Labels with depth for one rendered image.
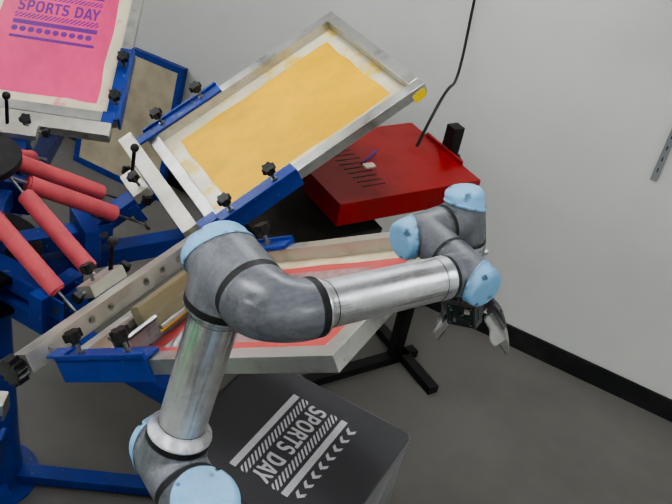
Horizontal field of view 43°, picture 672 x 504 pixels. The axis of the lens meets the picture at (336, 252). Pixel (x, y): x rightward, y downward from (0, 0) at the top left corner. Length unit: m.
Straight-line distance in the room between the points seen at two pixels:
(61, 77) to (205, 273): 2.03
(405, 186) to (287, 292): 1.83
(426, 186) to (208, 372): 1.78
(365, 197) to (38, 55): 1.28
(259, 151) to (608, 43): 1.50
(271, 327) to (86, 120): 1.91
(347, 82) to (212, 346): 1.63
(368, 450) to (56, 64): 1.82
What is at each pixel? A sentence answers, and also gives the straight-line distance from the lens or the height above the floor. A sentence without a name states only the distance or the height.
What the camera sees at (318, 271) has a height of 1.35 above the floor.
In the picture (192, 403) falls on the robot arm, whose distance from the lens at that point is 1.46.
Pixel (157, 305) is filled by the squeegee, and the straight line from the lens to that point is 2.05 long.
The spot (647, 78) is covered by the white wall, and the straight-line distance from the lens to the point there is 3.58.
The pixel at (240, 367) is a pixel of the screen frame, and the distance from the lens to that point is 1.71.
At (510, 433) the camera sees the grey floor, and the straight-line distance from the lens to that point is 3.83.
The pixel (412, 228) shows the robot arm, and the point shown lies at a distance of 1.52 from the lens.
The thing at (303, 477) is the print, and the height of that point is 0.95.
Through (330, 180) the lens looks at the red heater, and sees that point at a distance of 2.98.
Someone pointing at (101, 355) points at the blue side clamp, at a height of 1.25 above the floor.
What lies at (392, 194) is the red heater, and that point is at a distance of 2.97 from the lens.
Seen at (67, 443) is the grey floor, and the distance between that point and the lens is 3.48.
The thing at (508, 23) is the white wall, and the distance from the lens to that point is 3.67.
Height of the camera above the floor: 2.59
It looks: 34 degrees down
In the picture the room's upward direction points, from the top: 11 degrees clockwise
